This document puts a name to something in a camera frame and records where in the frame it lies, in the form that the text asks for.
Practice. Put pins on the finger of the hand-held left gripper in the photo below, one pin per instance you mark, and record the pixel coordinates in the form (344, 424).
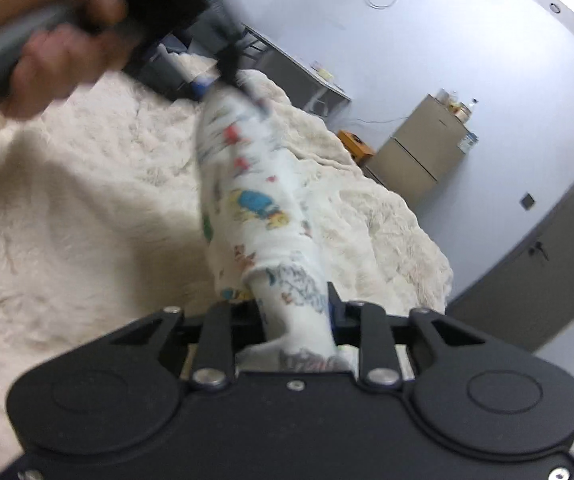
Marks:
(227, 67)
(256, 100)

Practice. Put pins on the wall switch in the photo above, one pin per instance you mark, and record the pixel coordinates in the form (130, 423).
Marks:
(528, 201)

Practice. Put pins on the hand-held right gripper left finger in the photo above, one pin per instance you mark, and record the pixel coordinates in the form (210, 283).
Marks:
(219, 327)

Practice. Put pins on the white cartoon print garment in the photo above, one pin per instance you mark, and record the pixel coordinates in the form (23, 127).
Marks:
(254, 220)

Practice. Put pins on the orange box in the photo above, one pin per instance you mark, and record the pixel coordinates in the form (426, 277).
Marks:
(354, 146)

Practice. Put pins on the cream fluffy blanket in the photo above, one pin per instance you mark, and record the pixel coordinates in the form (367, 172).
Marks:
(92, 200)

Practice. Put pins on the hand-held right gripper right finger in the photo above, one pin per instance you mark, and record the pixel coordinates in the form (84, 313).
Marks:
(336, 312)

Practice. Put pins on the bottles on refrigerator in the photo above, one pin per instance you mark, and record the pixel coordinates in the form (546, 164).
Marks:
(459, 105)

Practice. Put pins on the beige refrigerator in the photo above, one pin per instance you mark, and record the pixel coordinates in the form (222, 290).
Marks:
(419, 152)

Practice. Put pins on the grey metal table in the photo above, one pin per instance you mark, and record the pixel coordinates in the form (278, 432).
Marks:
(292, 67)

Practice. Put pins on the grey door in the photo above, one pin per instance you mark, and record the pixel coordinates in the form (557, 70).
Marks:
(532, 270)

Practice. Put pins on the person's left hand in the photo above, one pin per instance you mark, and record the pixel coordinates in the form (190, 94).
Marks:
(52, 55)

